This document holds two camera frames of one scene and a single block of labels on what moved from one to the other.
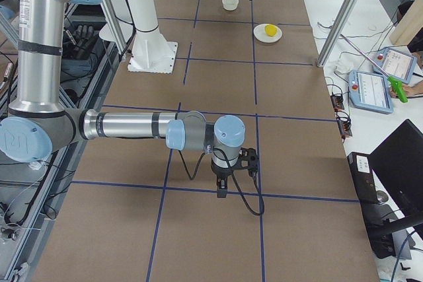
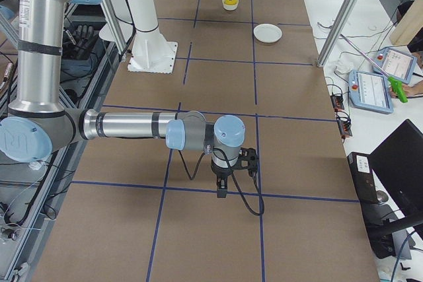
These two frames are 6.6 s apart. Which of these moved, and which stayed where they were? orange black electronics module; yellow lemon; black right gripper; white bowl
Moved: yellow lemon
Stayed: white bowl; black right gripper; orange black electronics module
